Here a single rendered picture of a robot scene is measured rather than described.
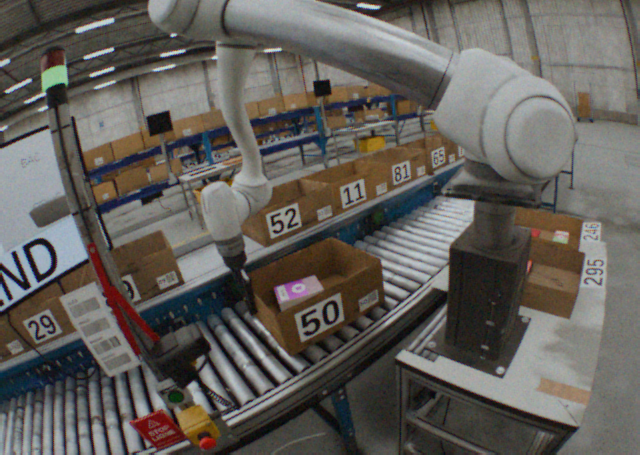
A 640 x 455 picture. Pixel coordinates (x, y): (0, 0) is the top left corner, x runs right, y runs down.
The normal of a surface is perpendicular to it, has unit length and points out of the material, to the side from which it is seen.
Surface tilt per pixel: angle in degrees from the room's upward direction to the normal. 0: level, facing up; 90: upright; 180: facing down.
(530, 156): 91
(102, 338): 90
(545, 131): 95
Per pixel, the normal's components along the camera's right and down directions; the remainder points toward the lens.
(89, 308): 0.59, 0.18
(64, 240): 0.81, -0.01
